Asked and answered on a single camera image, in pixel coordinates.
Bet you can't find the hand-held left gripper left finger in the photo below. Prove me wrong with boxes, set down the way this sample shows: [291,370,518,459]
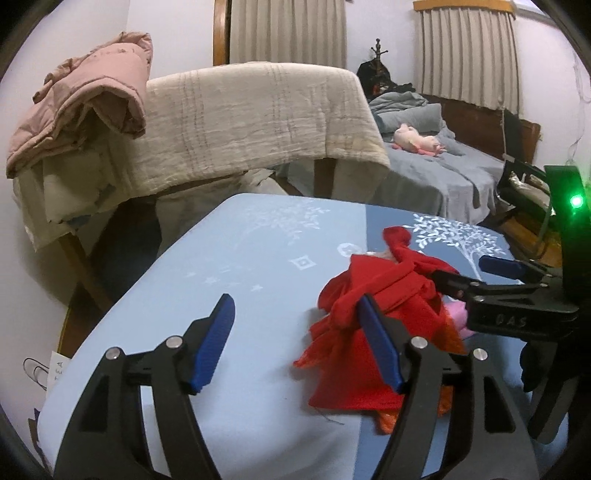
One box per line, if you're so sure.
[52,293,236,480]

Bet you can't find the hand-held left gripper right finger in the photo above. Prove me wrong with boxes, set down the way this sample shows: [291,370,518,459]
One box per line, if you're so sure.
[358,294,541,480]

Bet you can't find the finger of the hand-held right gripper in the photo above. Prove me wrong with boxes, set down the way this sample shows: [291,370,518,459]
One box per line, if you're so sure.
[478,255,564,289]
[431,269,486,302]

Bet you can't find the pink object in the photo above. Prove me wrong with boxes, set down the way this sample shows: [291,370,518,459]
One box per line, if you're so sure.
[445,300,476,337]

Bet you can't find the red cloth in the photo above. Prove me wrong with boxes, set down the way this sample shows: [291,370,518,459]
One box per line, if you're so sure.
[307,226,467,411]

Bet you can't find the silver cushion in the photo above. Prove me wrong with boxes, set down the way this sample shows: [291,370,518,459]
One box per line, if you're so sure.
[505,171,552,204]

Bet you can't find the blue tree print tablecloth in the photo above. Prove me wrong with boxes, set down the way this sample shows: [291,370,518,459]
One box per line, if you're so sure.
[39,193,573,480]

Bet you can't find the wooden bed with grey sheet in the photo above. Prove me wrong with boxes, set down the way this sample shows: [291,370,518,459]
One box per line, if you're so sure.
[281,92,541,227]

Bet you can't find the pink plush toy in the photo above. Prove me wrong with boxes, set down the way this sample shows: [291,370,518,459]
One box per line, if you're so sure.
[392,123,448,158]

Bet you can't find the white paper note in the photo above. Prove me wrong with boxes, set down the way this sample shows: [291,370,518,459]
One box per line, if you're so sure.
[46,352,68,393]

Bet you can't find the grey pillow pile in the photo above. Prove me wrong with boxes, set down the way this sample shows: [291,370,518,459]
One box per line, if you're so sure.
[369,91,446,134]

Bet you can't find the narrow beige curtain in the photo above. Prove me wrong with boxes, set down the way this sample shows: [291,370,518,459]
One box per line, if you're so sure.
[414,7,522,116]

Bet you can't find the pale folded sheet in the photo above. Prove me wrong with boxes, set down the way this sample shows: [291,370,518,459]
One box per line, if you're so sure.
[13,138,121,250]

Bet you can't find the dark clothes on coat rack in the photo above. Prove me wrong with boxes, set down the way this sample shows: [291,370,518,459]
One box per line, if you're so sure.
[356,60,416,100]

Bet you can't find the beige striped blanket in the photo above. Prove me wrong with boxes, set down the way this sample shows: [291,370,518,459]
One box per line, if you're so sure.
[108,62,392,204]

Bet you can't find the short wooden curtain pelmet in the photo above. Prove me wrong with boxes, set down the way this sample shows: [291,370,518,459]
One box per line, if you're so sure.
[412,0,517,19]

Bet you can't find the pink quilt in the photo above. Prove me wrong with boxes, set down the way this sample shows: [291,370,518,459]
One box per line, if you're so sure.
[6,31,154,178]

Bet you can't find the wide beige curtain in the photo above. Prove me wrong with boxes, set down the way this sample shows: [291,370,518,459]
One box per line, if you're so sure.
[229,0,348,69]

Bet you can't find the black metal frame chair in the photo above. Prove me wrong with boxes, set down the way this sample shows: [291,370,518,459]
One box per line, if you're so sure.
[496,108,561,241]

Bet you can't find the metal wire clip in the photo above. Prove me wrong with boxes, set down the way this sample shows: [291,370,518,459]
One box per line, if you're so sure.
[23,357,51,388]

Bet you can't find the white wall cables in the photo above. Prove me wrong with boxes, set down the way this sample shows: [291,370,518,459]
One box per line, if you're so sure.
[566,46,591,162]

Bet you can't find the wooden window frame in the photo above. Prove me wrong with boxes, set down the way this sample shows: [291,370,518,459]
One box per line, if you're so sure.
[212,0,232,66]

